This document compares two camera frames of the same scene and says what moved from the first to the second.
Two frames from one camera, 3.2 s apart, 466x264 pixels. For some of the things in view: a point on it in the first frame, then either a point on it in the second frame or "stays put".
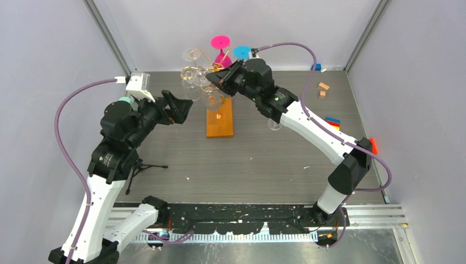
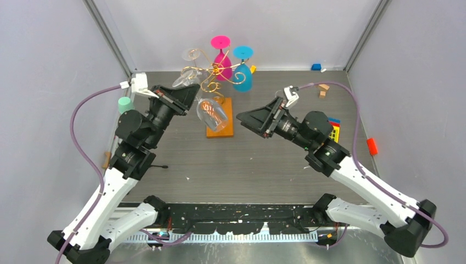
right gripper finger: [234, 68] → [261, 118]
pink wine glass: [220, 42] stays put
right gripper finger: [215, 78] → [259, 120]
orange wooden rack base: [219, 122] stays put
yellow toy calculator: [335, 122] stays put
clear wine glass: [191, 55] stays put
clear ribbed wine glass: [212, 102] → [211, 113]
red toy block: [375, 149] stays put
